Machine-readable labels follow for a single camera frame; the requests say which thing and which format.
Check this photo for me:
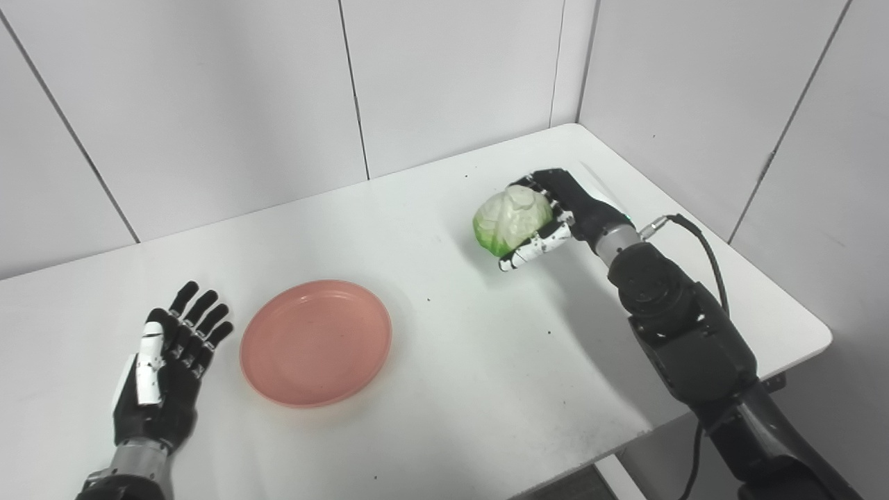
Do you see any white table leg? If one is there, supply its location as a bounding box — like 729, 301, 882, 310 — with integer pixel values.
596, 455, 650, 500

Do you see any green white cabbage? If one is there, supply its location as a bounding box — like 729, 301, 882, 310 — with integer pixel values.
473, 185, 554, 258

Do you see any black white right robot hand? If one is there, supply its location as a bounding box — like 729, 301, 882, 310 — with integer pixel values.
498, 168, 633, 272

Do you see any pink plate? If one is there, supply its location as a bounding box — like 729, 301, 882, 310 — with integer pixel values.
240, 279, 393, 408

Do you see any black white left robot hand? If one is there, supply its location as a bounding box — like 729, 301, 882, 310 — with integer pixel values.
113, 281, 235, 452

